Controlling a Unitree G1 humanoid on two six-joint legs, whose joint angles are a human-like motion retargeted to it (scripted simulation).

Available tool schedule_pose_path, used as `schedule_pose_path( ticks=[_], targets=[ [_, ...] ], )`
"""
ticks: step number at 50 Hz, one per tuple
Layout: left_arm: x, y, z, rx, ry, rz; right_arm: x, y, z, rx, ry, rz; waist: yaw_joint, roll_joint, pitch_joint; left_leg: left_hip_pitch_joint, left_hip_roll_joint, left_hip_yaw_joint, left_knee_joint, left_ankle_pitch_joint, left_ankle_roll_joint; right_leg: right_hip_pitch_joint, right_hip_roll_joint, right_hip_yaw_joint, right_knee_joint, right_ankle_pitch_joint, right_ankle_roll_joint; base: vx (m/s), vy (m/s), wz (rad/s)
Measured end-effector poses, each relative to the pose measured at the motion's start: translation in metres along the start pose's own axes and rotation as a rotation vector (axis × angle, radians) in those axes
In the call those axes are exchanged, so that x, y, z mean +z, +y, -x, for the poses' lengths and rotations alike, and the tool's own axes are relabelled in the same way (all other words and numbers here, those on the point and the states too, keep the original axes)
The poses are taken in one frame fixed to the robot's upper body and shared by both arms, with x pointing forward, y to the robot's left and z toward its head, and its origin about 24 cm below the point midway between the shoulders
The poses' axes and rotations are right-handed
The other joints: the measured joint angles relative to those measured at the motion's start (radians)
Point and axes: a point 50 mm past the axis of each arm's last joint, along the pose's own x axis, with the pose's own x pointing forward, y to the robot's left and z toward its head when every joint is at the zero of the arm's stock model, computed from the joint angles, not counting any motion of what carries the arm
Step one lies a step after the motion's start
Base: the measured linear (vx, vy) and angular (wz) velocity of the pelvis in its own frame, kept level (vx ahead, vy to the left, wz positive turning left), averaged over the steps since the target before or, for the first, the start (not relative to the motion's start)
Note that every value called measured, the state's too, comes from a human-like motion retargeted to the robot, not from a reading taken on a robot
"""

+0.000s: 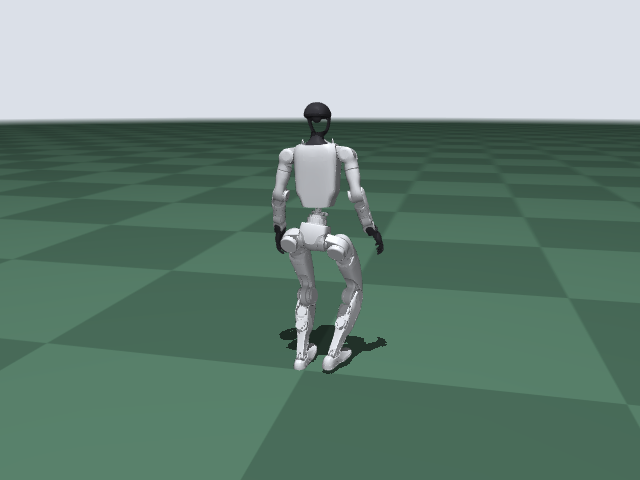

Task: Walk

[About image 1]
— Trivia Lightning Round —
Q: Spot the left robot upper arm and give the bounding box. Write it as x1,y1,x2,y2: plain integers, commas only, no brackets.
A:
273,147,295,202

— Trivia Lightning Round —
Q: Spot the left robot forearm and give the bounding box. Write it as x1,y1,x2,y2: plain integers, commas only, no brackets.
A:
272,188,287,231

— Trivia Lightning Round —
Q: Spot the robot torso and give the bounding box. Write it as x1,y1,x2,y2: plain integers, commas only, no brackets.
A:
293,139,342,252

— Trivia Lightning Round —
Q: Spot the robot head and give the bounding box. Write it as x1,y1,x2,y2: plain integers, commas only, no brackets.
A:
304,102,331,145

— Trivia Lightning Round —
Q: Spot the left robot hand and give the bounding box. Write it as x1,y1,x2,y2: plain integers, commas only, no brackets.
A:
274,225,286,254

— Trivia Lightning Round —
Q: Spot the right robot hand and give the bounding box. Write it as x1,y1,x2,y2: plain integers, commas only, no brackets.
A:
366,225,384,255

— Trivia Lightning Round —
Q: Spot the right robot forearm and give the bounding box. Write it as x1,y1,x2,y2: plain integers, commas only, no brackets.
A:
354,187,375,233

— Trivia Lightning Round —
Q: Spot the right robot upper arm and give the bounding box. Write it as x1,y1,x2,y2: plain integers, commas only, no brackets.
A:
336,146,364,203

